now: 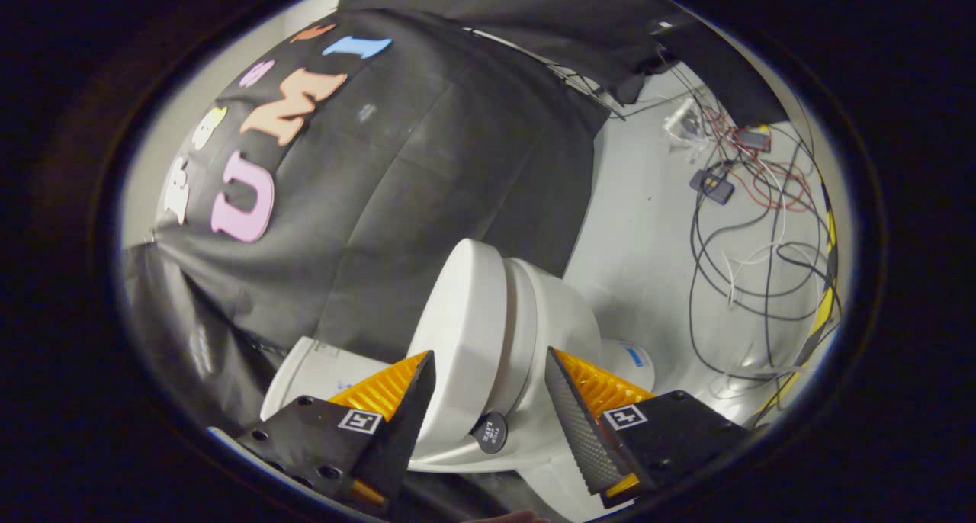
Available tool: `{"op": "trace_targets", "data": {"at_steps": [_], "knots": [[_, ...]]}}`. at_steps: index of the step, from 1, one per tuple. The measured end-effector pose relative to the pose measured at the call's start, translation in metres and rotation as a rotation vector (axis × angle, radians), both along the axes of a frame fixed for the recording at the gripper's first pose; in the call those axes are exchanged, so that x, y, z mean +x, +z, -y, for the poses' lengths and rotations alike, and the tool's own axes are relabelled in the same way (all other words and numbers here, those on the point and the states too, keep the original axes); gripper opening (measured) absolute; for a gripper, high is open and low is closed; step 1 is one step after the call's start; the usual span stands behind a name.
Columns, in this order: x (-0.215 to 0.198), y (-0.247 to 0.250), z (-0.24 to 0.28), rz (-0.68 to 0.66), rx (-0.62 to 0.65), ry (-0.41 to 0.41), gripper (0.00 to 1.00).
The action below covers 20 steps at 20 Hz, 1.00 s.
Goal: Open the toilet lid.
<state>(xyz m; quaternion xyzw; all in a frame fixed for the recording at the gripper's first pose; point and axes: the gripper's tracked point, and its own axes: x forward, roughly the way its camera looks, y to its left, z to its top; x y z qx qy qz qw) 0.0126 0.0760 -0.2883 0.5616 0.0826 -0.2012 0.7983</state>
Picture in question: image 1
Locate white toilet lid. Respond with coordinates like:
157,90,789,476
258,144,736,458
406,238,510,464

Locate black backdrop cloth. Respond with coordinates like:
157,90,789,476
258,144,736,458
122,0,790,440

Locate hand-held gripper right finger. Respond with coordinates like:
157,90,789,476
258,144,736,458
544,346,753,510

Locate white toilet seat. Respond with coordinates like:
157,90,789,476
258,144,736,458
488,258,540,434

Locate small black device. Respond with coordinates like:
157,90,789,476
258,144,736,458
689,168,736,206

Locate thin white wire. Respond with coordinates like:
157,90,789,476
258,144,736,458
720,165,826,312

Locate red wires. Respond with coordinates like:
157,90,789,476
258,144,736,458
705,107,814,213

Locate clear plastic bag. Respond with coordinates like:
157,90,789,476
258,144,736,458
661,96,714,162

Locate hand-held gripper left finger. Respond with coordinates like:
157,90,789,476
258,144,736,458
236,350,437,518

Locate tangle of black cables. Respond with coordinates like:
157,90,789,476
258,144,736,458
685,64,841,403

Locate white toilet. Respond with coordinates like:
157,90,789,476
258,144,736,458
261,258,658,523

